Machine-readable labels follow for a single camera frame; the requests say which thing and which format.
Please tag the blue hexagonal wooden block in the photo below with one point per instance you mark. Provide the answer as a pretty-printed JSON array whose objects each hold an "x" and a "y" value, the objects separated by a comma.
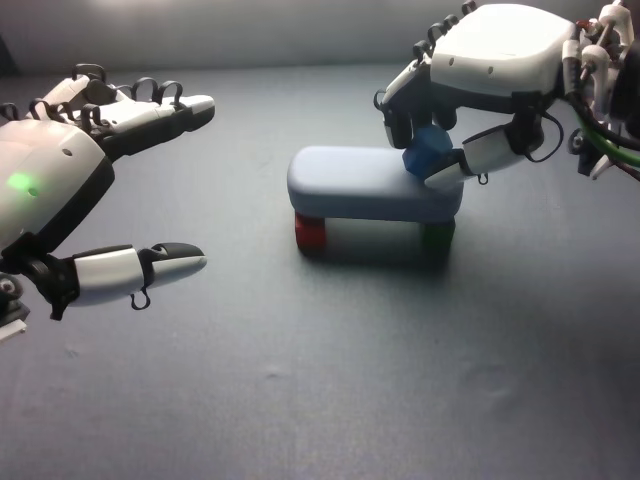
[{"x": 430, "y": 150}]

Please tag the green rectangular wooden block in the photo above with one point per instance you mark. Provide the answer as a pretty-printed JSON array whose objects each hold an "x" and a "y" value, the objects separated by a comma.
[{"x": 439, "y": 236}]

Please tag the red rectangular wooden block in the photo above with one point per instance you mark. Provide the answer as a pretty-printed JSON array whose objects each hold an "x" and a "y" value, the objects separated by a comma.
[{"x": 309, "y": 235}]

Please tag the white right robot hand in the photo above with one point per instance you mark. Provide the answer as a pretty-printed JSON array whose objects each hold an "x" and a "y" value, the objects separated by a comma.
[{"x": 500, "y": 50}]

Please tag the grey-blue glasses case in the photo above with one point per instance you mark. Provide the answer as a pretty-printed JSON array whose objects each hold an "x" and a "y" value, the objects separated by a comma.
[{"x": 350, "y": 185}]

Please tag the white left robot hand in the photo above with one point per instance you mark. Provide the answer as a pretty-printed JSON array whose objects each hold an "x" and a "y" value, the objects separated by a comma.
[{"x": 45, "y": 170}]

